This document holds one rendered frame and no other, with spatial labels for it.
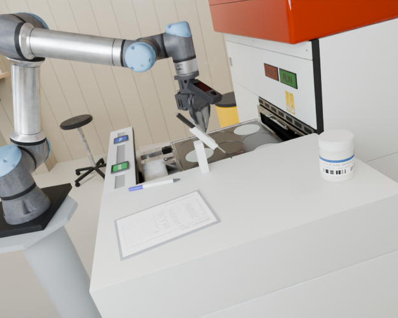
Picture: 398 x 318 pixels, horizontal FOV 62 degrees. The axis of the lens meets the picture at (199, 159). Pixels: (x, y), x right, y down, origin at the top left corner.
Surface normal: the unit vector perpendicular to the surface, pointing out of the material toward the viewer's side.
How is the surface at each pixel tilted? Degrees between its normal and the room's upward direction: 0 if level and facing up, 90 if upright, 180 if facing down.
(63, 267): 90
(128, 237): 0
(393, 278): 90
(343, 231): 90
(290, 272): 90
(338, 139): 0
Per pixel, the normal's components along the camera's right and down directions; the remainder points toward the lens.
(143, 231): -0.21, -0.88
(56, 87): 0.00, 0.44
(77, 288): 0.73, 0.15
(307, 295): 0.20, 0.39
